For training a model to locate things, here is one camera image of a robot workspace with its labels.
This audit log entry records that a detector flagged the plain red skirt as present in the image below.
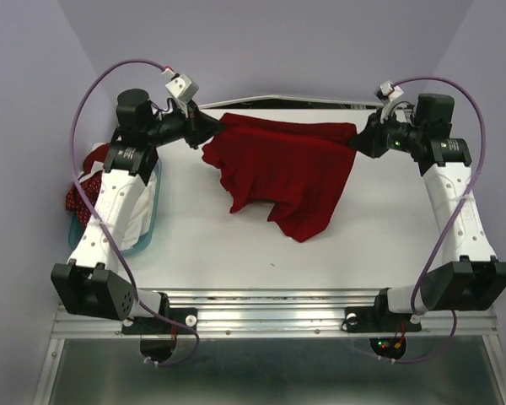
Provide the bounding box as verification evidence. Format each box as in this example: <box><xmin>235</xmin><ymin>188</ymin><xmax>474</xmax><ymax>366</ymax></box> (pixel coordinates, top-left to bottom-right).
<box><xmin>202</xmin><ymin>113</ymin><xmax>358</xmax><ymax>242</ymax></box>

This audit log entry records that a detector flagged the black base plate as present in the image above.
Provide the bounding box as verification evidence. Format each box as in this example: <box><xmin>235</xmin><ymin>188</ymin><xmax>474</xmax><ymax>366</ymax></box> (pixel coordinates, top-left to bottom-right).
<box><xmin>341</xmin><ymin>306</ymin><xmax>422</xmax><ymax>333</ymax></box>
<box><xmin>121</xmin><ymin>307</ymin><xmax>198</xmax><ymax>336</ymax></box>

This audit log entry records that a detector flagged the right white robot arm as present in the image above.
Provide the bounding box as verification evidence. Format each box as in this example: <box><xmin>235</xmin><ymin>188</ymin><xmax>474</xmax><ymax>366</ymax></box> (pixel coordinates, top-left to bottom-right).
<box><xmin>348</xmin><ymin>89</ymin><xmax>506</xmax><ymax>329</ymax></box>

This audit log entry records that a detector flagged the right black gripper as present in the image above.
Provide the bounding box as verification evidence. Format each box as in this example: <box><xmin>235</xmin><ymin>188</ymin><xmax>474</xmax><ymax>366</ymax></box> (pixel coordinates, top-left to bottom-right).
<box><xmin>351</xmin><ymin>107</ymin><xmax>425</xmax><ymax>159</ymax></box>

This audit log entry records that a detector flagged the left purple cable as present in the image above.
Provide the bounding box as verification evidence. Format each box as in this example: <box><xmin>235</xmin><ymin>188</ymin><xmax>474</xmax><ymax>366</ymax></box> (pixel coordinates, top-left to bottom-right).
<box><xmin>69</xmin><ymin>60</ymin><xmax>202</xmax><ymax>367</ymax></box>

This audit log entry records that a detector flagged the purple cable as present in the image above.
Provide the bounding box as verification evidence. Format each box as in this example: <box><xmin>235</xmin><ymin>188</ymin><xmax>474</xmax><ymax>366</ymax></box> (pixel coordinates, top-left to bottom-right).
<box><xmin>69</xmin><ymin>60</ymin><xmax>202</xmax><ymax>367</ymax></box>
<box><xmin>379</xmin><ymin>75</ymin><xmax>487</xmax><ymax>366</ymax></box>

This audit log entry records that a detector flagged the teal plastic basket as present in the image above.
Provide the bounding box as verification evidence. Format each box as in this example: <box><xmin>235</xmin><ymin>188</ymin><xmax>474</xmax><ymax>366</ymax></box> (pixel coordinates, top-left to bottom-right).
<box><xmin>67</xmin><ymin>159</ymin><xmax>162</xmax><ymax>256</ymax></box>

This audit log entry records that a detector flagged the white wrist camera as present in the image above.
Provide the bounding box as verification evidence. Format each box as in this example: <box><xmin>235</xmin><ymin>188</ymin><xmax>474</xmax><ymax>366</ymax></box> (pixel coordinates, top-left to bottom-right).
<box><xmin>165</xmin><ymin>74</ymin><xmax>199</xmax><ymax>104</ymax></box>
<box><xmin>375</xmin><ymin>81</ymin><xmax>404</xmax><ymax>109</ymax></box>

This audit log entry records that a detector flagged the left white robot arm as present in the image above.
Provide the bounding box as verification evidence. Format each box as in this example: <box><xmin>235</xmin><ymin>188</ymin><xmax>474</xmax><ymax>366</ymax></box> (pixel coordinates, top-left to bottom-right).
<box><xmin>51</xmin><ymin>81</ymin><xmax>223</xmax><ymax>332</ymax></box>

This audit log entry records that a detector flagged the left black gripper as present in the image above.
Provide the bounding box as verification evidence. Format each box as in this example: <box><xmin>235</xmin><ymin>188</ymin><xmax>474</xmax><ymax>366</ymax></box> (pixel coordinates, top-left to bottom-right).
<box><xmin>143</xmin><ymin>98</ymin><xmax>222</xmax><ymax>149</ymax></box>

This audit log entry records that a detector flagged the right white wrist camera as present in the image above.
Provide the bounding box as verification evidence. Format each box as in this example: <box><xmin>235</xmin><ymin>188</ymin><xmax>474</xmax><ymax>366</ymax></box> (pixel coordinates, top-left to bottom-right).
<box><xmin>375</xmin><ymin>81</ymin><xmax>404</xmax><ymax>109</ymax></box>

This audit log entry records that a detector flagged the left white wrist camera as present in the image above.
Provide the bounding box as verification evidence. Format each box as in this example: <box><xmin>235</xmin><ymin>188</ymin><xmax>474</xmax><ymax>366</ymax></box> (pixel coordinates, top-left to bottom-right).
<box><xmin>165</xmin><ymin>74</ymin><xmax>199</xmax><ymax>104</ymax></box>

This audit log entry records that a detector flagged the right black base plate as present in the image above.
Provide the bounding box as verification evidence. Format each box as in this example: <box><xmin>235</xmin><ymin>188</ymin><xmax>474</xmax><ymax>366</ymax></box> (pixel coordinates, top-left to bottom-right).
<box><xmin>341</xmin><ymin>306</ymin><xmax>422</xmax><ymax>333</ymax></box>

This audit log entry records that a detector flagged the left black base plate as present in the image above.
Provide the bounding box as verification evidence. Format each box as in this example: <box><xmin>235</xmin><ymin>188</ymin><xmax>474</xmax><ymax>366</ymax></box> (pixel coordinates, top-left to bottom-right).
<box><xmin>121</xmin><ymin>307</ymin><xmax>198</xmax><ymax>336</ymax></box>

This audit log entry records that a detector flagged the red polka dot skirt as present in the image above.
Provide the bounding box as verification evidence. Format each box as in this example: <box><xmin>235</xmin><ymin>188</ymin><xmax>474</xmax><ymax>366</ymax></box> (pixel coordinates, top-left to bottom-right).
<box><xmin>65</xmin><ymin>143</ymin><xmax>109</xmax><ymax>228</ymax></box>

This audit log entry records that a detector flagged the aluminium frame rail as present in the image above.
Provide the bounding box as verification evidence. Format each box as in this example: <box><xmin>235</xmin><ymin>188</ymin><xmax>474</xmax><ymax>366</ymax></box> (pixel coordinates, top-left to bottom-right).
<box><xmin>29</xmin><ymin>109</ymin><xmax>506</xmax><ymax>405</ymax></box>

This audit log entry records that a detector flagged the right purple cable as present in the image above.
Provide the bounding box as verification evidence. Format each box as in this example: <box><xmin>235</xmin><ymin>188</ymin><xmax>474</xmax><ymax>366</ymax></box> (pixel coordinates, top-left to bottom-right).
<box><xmin>379</xmin><ymin>75</ymin><xmax>487</xmax><ymax>366</ymax></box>

